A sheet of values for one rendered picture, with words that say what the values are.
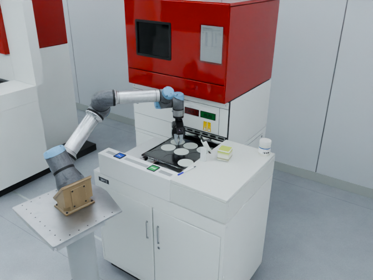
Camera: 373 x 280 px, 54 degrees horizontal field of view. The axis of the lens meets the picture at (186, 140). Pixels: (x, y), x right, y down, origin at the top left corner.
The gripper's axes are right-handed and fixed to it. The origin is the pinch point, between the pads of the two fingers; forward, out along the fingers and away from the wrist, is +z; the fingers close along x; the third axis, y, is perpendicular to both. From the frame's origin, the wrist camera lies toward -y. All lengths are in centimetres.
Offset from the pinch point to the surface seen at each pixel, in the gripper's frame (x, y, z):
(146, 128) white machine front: 21.0, 38.5, 4.1
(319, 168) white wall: -153, 85, 76
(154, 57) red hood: 14, 25, -53
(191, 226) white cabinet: -1, -63, 19
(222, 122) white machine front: -28.5, -4.3, -16.4
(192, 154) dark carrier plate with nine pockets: -8.0, -14.0, 1.4
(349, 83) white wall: -161, 77, -16
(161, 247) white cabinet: 15, -49, 45
